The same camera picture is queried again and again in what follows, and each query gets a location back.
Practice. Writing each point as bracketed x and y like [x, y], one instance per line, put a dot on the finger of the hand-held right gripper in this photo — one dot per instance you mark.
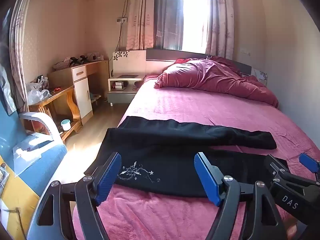
[277, 165]
[309, 163]

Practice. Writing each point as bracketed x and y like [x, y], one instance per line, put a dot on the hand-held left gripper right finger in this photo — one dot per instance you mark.
[207, 177]

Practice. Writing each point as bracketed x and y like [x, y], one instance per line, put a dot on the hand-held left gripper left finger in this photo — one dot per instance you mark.
[110, 175]

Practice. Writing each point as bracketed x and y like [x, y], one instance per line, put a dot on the black pants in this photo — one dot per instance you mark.
[162, 155]

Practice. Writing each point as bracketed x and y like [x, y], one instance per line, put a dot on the white and green mug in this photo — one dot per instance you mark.
[66, 125]

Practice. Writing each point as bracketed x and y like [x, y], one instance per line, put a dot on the bed with pink sheet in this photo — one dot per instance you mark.
[200, 107]

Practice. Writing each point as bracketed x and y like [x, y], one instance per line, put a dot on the white nightstand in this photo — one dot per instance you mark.
[120, 95]

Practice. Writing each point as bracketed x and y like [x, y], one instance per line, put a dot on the wooden desk with white cabinet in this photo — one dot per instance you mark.
[82, 97]

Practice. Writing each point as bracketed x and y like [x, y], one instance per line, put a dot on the white chair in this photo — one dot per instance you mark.
[47, 121]

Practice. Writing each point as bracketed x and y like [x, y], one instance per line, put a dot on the wooden side table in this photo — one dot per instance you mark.
[70, 102]

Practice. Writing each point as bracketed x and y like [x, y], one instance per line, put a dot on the clear plastic sheet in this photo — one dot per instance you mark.
[30, 152]

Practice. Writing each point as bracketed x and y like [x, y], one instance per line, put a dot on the small box in nightstand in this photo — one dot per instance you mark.
[120, 85]

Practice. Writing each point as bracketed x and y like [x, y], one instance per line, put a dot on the white floral headboard panel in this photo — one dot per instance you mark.
[130, 61]
[261, 75]

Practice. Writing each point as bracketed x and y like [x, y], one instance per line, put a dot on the dark red duvet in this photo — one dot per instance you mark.
[212, 77]

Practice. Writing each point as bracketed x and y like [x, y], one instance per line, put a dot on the clear plastic bag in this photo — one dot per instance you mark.
[37, 96]

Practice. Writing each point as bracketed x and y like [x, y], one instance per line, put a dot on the black objects on desk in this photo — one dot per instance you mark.
[80, 60]

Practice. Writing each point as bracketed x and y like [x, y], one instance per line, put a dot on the grey headboard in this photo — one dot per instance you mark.
[162, 54]

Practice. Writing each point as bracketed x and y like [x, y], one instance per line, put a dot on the grey plastic sheet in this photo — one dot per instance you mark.
[7, 92]

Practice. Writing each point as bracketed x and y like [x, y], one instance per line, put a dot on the pink patterned window curtain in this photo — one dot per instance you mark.
[138, 17]
[220, 17]

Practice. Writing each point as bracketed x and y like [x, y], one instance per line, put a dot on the pink patterned side curtain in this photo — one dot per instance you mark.
[20, 42]

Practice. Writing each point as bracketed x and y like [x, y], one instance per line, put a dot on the window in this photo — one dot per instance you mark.
[193, 17]

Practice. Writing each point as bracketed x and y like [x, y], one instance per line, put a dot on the dark window curtain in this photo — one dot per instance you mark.
[167, 17]

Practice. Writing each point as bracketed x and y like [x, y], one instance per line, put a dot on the white wall socket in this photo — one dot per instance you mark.
[245, 51]

